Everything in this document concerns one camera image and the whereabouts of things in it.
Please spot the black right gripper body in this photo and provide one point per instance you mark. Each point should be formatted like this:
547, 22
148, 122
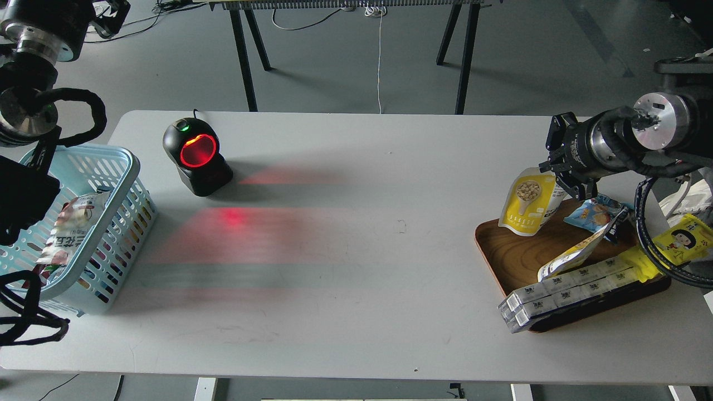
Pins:
64, 21

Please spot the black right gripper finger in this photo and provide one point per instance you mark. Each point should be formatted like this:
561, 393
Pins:
578, 186
548, 166

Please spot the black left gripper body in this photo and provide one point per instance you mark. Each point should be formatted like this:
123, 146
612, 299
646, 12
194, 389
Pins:
569, 142

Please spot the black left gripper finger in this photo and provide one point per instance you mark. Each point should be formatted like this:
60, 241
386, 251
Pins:
108, 23

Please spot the yellow white snack pouch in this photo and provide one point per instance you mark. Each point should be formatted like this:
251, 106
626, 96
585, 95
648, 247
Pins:
576, 255
533, 199

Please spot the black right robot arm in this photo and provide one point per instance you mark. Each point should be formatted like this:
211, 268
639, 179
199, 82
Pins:
300, 189

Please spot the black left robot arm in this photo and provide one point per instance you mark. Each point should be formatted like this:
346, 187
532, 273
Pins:
35, 112

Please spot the blue snack packet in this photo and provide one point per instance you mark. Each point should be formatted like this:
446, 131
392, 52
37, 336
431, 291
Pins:
595, 213

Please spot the yellow white flat snack pouch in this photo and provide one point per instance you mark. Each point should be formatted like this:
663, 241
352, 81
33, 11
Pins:
576, 255

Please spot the yellow cartoon snack bag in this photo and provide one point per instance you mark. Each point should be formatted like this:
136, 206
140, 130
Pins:
686, 241

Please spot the white boxed snack strip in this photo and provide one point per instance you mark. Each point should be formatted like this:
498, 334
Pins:
531, 304

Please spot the red white snack bag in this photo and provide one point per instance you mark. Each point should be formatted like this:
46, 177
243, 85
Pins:
68, 233

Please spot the light blue plastic basket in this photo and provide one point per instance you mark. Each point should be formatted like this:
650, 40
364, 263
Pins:
91, 281

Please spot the brown wooden tray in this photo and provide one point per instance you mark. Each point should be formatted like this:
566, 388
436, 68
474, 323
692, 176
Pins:
515, 260

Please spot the black trestle table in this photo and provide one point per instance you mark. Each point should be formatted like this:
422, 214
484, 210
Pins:
413, 60

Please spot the black barcode scanner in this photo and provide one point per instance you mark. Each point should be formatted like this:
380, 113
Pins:
194, 147

